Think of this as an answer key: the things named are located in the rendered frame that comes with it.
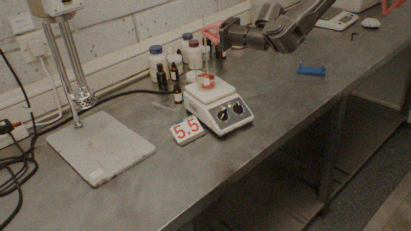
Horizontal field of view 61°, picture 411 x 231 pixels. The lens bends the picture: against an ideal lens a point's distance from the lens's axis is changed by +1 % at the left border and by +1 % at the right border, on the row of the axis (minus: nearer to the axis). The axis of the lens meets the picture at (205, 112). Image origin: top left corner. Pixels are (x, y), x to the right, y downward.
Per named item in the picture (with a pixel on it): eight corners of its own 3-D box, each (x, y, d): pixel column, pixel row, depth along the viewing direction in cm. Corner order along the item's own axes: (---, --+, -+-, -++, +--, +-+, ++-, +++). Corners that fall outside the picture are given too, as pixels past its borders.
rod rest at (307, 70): (325, 71, 130) (326, 62, 128) (325, 74, 127) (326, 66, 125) (298, 68, 133) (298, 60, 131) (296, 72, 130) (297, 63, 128)
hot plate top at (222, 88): (236, 91, 106) (236, 88, 106) (204, 104, 101) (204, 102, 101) (214, 77, 115) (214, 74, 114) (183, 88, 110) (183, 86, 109)
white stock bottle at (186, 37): (189, 65, 142) (186, 38, 135) (179, 61, 146) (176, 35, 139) (200, 60, 145) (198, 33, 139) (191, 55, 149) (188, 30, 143)
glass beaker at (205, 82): (220, 87, 108) (219, 62, 104) (207, 95, 104) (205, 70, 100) (203, 80, 112) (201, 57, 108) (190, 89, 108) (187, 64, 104)
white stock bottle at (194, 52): (199, 71, 137) (197, 45, 131) (185, 69, 139) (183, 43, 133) (205, 65, 141) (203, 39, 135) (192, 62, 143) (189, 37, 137)
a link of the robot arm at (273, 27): (279, 30, 82) (294, 52, 88) (295, -8, 86) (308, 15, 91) (239, 33, 91) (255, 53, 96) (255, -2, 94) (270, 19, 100)
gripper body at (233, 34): (216, 29, 91) (242, 32, 88) (234, 16, 99) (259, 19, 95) (218, 51, 95) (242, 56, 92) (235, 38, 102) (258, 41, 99)
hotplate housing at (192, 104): (254, 122, 106) (255, 100, 101) (219, 139, 100) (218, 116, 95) (213, 94, 121) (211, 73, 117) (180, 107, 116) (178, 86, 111)
